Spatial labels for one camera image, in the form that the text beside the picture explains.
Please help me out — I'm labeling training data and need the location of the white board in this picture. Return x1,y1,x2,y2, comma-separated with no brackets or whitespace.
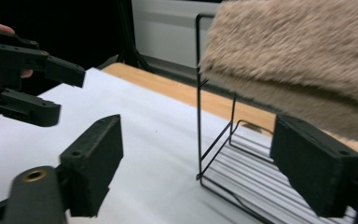
0,66,358,224

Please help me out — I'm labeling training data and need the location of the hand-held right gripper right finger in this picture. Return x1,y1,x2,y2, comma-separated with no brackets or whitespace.
269,114,358,218

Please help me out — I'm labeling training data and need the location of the beige towel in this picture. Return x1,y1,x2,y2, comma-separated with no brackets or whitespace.
198,0,358,147

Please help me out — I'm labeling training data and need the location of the black wire rack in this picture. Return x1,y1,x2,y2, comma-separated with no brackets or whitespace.
194,12,358,224

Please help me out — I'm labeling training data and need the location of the black metal stand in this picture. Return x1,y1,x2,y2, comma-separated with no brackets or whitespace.
117,0,154,74

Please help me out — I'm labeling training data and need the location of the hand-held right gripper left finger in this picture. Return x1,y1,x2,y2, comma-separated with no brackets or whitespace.
59,114,124,218

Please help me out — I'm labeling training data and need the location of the white cabinet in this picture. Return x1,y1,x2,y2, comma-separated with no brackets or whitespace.
131,0,222,70

